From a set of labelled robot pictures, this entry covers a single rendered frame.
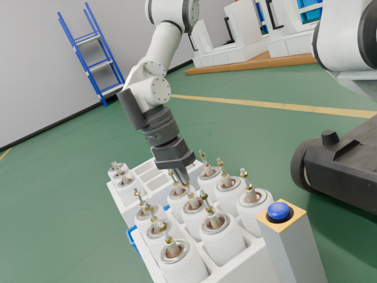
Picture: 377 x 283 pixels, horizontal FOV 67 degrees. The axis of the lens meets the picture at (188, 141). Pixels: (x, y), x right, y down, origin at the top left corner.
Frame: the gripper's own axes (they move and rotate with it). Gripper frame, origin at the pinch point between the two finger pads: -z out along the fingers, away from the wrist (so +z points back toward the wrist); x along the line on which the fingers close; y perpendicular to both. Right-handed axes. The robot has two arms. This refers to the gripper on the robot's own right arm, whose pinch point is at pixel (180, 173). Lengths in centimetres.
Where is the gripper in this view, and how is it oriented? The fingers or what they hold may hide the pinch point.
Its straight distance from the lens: 77.9
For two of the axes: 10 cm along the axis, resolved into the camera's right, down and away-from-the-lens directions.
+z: -3.8, -8.7, -3.3
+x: 8.0, -1.3, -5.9
